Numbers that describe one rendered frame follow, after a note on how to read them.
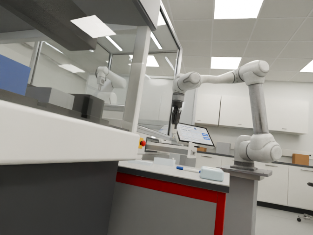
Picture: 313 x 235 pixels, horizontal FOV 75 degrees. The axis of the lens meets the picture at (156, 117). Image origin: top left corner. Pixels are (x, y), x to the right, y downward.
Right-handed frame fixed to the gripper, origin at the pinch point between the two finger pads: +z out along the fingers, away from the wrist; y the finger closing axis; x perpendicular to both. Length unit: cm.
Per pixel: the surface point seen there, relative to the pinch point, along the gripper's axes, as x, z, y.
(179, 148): -4.2, 13.7, -3.7
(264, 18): -143, -179, 72
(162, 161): 12.0, 22.9, -16.1
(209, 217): 9, 38, -67
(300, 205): -331, 85, 154
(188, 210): 15, 37, -62
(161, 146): 6.5, 13.5, 4.9
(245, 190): -63, 38, -4
